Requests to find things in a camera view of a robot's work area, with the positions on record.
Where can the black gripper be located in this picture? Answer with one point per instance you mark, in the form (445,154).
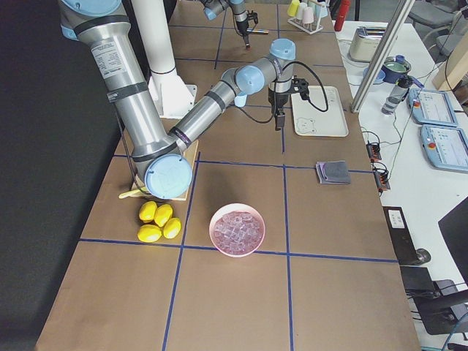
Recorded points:
(276,100)
(241,25)

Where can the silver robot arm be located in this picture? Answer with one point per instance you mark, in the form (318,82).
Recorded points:
(213,8)
(163,118)

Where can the light blue plastic cup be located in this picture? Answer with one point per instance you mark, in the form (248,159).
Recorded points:
(240,100)

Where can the white cup rack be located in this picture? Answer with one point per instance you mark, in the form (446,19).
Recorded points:
(321,11)

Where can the yellow cup on rack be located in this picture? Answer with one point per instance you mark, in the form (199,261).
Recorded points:
(293,8)

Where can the pink cup on rack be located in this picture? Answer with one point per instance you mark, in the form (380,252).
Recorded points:
(305,13)

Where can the pink bowl of ice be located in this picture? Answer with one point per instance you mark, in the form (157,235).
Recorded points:
(237,230)

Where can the steel muddler black tip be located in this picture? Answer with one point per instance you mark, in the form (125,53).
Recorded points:
(258,31)

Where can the cream bear tray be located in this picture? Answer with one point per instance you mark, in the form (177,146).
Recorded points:
(311,122)

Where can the grey folded cloth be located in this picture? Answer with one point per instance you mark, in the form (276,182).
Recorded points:
(333,172)

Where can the wooden cutting board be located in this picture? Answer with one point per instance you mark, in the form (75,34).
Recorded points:
(190,155)

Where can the red bottle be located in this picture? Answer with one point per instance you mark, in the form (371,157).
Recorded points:
(341,15)

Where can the silver toaster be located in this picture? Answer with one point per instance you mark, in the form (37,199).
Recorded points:
(365,42)

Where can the clear water bottle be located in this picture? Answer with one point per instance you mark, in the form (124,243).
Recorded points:
(397,95)

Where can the yellow lemon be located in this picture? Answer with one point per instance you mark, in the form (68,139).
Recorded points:
(172,228)
(149,233)
(147,211)
(163,214)

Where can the blue teach pendant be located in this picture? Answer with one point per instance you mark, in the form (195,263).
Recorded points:
(431,107)
(445,147)

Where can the yellow plastic knife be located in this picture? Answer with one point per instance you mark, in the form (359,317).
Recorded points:
(132,193)

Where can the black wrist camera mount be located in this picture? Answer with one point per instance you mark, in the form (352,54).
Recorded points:
(300,86)

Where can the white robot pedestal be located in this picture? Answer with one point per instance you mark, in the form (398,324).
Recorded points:
(171,96)

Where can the aluminium frame post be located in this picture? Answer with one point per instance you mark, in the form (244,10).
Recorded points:
(392,30)

